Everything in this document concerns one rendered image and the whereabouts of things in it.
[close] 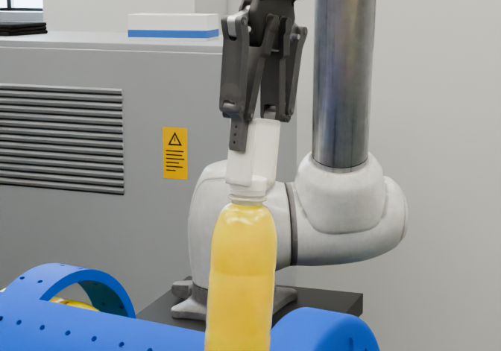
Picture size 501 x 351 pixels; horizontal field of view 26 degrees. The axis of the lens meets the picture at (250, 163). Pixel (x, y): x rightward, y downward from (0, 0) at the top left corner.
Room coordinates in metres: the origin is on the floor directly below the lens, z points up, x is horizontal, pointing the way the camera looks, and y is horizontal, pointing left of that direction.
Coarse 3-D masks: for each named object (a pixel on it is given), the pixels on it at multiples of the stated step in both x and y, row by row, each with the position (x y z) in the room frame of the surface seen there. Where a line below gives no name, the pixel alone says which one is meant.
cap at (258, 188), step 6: (252, 180) 1.11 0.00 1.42; (258, 180) 1.11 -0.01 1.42; (264, 180) 1.12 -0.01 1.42; (234, 186) 1.12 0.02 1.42; (240, 186) 1.11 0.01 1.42; (252, 186) 1.11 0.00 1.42; (258, 186) 1.11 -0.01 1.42; (264, 186) 1.12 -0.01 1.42; (234, 192) 1.12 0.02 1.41; (240, 192) 1.11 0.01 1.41; (246, 192) 1.11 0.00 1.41; (252, 192) 1.11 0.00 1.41; (258, 192) 1.11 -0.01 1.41; (264, 192) 1.12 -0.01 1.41
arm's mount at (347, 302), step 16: (304, 288) 2.03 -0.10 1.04; (160, 304) 1.97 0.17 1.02; (176, 304) 1.97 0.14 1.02; (288, 304) 1.94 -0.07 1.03; (304, 304) 1.94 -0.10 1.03; (320, 304) 1.94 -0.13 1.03; (336, 304) 1.93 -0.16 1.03; (352, 304) 1.93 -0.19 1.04; (160, 320) 1.89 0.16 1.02; (176, 320) 1.89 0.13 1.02; (192, 320) 1.88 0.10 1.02; (272, 320) 1.87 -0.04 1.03
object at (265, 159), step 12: (264, 120) 1.15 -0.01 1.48; (276, 120) 1.15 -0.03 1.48; (264, 132) 1.15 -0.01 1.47; (276, 132) 1.14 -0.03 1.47; (264, 144) 1.15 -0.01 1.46; (276, 144) 1.14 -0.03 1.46; (264, 156) 1.15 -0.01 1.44; (276, 156) 1.14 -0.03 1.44; (264, 168) 1.14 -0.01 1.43; (276, 168) 1.14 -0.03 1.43
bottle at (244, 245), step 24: (240, 216) 1.10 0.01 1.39; (264, 216) 1.11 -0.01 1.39; (216, 240) 1.11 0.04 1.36; (240, 240) 1.09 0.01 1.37; (264, 240) 1.10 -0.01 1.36; (216, 264) 1.10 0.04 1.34; (240, 264) 1.09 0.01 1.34; (264, 264) 1.10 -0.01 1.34; (216, 288) 1.10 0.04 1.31; (240, 288) 1.09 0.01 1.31; (264, 288) 1.10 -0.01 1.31; (216, 312) 1.10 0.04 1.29; (240, 312) 1.09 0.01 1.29; (264, 312) 1.10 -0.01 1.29; (216, 336) 1.09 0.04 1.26; (240, 336) 1.09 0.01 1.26; (264, 336) 1.10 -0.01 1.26
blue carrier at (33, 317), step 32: (32, 288) 1.40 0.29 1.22; (96, 288) 1.53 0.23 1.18; (0, 320) 1.38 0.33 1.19; (32, 320) 1.35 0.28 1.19; (64, 320) 1.33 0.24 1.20; (96, 320) 1.31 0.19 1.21; (128, 320) 1.30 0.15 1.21; (288, 320) 1.24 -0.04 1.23; (320, 320) 1.23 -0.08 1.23; (352, 320) 1.26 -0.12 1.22
